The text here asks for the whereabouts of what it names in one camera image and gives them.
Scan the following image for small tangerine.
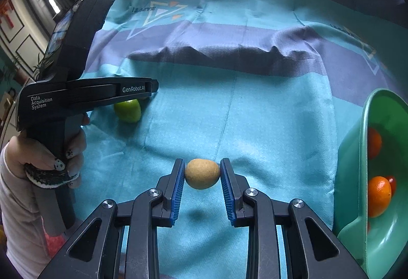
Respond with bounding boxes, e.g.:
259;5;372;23
367;127;383;159

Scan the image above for potted green plant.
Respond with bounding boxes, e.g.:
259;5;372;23
33;55;53;81

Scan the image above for green plastic bowl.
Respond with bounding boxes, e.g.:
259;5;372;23
333;89;407;278

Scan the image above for tan round fruit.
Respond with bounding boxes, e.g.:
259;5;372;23
185;159;220;190

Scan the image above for red cherry tomato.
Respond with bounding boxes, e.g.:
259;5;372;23
386;175;397;196

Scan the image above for teal purple striped cloth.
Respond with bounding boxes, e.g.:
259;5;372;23
71;0;406;279

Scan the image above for large orange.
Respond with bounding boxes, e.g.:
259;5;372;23
367;176;391;218

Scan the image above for green oval fruit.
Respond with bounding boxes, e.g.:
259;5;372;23
113;99;142;123

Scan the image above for grey sleeved forearm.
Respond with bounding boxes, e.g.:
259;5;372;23
1;147;50;278

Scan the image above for left hand painted nails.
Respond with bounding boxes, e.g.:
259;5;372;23
1;129;86;188

